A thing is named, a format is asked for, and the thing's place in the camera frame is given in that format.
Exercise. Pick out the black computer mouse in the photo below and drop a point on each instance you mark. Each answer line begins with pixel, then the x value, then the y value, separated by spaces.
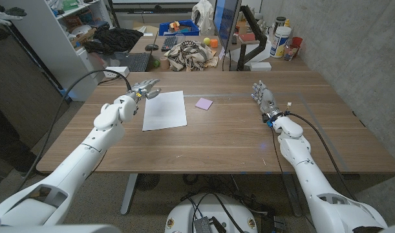
pixel 151 47

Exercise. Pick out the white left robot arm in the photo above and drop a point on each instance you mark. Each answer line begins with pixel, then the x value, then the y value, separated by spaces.
pixel 71 168

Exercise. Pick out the blue plastic bin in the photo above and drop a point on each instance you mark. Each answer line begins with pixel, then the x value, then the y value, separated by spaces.
pixel 165 31

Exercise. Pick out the black crumpled cloth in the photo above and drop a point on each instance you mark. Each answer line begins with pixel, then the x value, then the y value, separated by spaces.
pixel 114 40

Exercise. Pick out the white small box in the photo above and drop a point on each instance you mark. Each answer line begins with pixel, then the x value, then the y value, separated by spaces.
pixel 260 66

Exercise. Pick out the yellow-green ball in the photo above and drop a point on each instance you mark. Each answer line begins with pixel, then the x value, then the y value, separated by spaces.
pixel 207 41

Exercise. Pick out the beige striped cloth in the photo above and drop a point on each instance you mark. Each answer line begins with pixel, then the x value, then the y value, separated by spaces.
pixel 189 55

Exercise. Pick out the white power strip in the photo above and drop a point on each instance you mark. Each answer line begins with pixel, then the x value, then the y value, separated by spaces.
pixel 116 71

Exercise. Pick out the beige tape roll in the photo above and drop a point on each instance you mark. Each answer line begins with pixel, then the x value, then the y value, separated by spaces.
pixel 165 63

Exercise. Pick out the dark flat monitor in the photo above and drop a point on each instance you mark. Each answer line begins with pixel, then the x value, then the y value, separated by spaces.
pixel 225 19

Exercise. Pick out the white jacket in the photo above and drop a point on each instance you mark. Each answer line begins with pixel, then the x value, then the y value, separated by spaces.
pixel 203 16

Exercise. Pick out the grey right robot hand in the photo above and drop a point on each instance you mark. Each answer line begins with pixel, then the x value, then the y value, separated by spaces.
pixel 267 100

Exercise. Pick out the grey table leg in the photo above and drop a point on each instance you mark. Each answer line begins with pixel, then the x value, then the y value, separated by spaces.
pixel 128 194

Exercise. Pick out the green ball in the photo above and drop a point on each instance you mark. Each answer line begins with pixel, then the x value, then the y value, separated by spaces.
pixel 156 63

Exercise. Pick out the dark laptop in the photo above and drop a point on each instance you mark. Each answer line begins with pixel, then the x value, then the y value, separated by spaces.
pixel 135 62

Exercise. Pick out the white shelf unit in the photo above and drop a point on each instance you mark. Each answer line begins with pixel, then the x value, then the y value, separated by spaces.
pixel 51 48

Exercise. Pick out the white wipes canister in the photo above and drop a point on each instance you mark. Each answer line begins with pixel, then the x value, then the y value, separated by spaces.
pixel 280 42

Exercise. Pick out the purple sticky note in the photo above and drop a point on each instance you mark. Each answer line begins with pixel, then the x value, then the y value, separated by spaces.
pixel 204 104

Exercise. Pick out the black keyboard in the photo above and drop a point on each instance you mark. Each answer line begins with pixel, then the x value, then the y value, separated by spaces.
pixel 169 43

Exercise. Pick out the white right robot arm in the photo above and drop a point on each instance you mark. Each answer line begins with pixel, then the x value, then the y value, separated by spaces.
pixel 313 181

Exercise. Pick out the orange cube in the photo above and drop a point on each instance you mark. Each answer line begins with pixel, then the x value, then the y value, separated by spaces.
pixel 214 43

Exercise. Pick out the clear glass jar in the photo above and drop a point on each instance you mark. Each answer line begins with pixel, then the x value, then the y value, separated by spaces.
pixel 288 53

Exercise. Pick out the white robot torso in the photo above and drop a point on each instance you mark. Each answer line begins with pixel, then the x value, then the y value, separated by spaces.
pixel 184 213

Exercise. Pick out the white paper sheet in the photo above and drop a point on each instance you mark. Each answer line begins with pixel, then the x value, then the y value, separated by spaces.
pixel 165 110

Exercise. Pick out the red cup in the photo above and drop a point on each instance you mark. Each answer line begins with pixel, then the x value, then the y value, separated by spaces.
pixel 297 43

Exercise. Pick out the dark brown cabinet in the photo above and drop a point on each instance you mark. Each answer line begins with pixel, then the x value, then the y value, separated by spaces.
pixel 19 87

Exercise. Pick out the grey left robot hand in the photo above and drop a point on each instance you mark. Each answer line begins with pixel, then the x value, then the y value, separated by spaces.
pixel 142 89

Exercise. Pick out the white glove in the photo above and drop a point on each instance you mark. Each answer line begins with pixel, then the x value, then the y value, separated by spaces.
pixel 3 17

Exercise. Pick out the red book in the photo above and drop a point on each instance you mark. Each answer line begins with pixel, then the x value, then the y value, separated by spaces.
pixel 247 37

